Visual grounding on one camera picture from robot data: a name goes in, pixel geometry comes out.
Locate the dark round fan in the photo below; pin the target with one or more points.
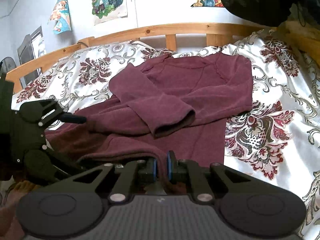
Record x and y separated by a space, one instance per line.
7 67

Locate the maroon long-sleeved sweater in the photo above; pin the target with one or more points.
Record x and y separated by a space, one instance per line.
200 92

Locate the white floral bedspread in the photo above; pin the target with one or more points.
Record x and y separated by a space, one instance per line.
275 100

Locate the orange-haired figure wall poster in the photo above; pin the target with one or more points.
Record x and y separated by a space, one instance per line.
61 15

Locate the blond figure wall poster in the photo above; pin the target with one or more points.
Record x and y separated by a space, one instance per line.
108 0

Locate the wooden bed frame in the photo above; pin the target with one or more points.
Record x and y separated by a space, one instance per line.
175 28

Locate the grey window frame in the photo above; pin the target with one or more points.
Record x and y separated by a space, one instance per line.
31 55

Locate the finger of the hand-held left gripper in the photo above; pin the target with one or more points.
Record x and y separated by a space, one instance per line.
65 166
72 118

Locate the black padded jacket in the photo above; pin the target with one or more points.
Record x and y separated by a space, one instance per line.
262 0

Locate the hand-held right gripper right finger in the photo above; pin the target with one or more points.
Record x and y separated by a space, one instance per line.
171 167

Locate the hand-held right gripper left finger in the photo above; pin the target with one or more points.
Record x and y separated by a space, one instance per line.
153 170

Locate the white wall pipe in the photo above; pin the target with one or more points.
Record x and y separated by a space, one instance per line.
135 10

